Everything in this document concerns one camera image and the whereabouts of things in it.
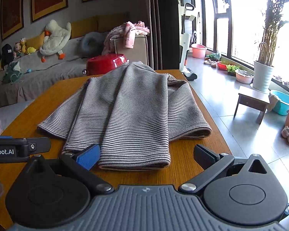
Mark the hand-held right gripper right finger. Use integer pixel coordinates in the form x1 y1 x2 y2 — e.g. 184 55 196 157
179 144 270 195

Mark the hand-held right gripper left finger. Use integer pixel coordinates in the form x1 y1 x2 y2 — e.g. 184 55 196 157
22 144 113 195

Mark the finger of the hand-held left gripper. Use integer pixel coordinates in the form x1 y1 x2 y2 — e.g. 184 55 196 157
26 137 51 156

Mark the grey striped shirt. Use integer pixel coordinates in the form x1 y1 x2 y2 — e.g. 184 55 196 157
37 61 212 171

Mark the pile of pink clothes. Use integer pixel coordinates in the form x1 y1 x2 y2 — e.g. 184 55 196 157
102 21 151 56

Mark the grey covered sofa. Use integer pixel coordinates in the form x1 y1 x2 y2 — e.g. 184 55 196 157
0 37 111 109

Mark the green dinosaur plush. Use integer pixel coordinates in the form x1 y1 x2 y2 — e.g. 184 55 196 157
2 61 23 85

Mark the small wooden stool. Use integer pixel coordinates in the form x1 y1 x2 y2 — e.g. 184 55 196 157
234 85 271 125

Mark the pink basin with soil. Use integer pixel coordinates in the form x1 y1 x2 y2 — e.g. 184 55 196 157
235 69 254 85

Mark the tray of green seedlings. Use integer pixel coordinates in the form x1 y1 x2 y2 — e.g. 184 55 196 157
226 64 240 77

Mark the red plastic basin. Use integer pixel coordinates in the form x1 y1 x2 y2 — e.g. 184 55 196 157
217 61 232 71

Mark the blue plastic basin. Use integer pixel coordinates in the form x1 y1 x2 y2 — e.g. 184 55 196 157
270 90 289 116

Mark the pair of beige shoes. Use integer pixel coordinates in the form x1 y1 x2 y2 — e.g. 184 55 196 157
203 59 218 68

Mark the red metal pot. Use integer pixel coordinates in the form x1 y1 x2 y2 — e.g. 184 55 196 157
87 54 130 76

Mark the white ribbed plant pot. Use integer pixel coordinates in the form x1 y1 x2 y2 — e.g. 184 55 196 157
252 60 274 92

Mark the small stuffed toys group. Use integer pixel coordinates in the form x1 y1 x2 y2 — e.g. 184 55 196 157
13 38 27 58

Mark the yellow cushion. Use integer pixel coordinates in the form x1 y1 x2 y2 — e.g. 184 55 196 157
25 32 47 51

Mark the pink plastic basin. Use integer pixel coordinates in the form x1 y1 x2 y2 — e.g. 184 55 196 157
191 43 208 59

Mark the white duck plush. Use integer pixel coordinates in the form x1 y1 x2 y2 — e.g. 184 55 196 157
40 20 72 63

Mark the white upright vacuum cleaner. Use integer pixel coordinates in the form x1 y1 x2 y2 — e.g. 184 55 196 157
179 2 198 81

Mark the beige cabinet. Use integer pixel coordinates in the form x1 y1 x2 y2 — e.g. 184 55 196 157
114 35 150 66

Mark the tall bamboo plant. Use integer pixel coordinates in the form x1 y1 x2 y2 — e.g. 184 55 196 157
254 0 289 66

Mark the yellow sofa backrest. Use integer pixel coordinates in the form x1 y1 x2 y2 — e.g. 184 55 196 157
70 13 129 39

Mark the brown curtain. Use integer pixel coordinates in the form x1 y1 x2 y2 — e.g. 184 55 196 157
148 0 181 70

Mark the grey ring pillow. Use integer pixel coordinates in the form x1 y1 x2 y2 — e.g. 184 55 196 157
81 31 109 58

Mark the black window frame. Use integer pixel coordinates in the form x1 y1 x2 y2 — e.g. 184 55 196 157
202 0 289 97

